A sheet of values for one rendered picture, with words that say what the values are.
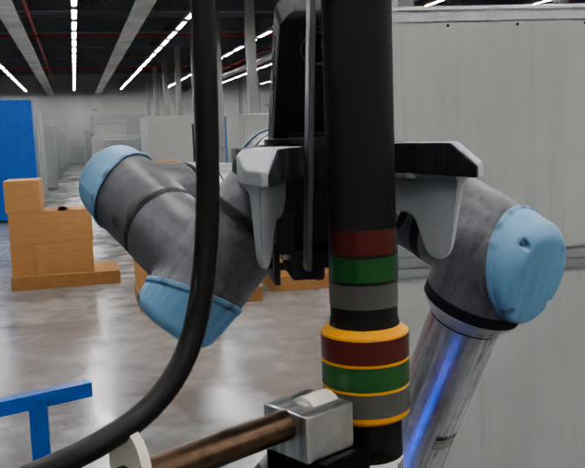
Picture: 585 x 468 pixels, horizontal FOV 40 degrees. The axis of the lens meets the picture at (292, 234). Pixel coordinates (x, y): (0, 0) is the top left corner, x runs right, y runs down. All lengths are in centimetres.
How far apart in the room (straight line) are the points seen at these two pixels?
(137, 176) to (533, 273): 43
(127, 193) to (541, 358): 192
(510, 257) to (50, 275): 884
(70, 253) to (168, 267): 897
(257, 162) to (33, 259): 931
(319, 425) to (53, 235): 925
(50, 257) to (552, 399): 768
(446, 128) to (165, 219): 169
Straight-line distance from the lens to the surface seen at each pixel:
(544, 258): 90
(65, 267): 963
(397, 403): 40
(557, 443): 260
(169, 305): 63
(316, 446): 37
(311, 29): 38
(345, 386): 39
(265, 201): 39
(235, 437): 35
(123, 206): 70
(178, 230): 65
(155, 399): 32
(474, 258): 89
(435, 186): 41
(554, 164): 241
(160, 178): 71
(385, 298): 38
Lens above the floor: 168
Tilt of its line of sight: 7 degrees down
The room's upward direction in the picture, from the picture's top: 2 degrees counter-clockwise
